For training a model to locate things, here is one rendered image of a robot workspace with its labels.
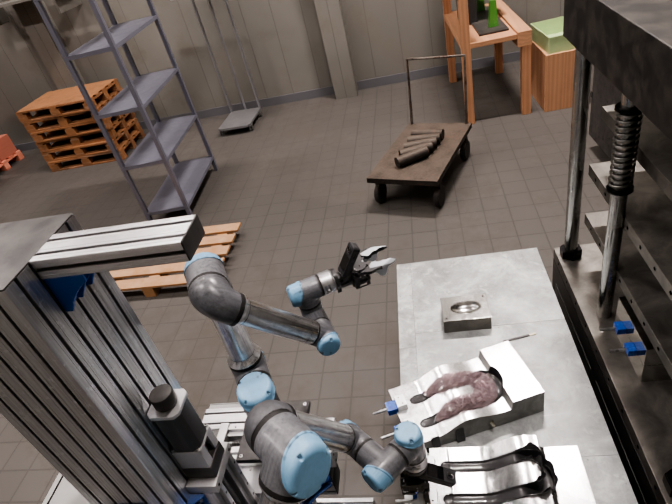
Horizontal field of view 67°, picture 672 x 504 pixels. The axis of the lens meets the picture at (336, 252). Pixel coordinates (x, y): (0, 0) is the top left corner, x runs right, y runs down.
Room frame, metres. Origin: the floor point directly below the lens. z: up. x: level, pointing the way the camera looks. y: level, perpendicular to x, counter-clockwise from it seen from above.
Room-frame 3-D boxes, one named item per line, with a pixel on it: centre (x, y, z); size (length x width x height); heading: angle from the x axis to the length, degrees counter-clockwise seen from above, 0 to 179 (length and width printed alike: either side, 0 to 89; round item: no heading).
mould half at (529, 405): (1.17, -0.31, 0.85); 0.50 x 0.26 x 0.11; 94
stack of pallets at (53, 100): (7.43, 2.95, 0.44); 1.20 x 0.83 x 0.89; 75
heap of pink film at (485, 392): (1.17, -0.31, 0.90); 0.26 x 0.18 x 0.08; 94
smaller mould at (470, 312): (1.59, -0.48, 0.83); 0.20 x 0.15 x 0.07; 77
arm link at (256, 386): (1.12, 0.36, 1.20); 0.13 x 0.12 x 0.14; 11
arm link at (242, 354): (1.24, 0.39, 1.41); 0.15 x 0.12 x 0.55; 11
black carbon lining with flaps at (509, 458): (0.82, -0.30, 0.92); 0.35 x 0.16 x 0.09; 77
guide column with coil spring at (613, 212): (1.43, -1.01, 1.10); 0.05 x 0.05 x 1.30
